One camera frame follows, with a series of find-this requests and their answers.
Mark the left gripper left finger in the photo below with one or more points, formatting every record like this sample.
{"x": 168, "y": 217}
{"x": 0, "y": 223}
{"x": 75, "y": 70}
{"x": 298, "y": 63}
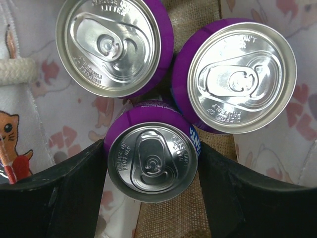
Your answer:
{"x": 62, "y": 201}

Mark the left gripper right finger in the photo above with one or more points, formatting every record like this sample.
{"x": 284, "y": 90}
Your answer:
{"x": 241, "y": 203}

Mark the brown canvas tote bag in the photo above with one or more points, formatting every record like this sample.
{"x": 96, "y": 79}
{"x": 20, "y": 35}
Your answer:
{"x": 56, "y": 115}

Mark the purple soda can front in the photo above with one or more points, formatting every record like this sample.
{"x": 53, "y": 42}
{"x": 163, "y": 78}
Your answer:
{"x": 152, "y": 151}

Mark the purple soda can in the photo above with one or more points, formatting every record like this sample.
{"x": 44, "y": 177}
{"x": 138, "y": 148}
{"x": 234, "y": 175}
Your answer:
{"x": 234, "y": 76}
{"x": 115, "y": 48}
{"x": 152, "y": 151}

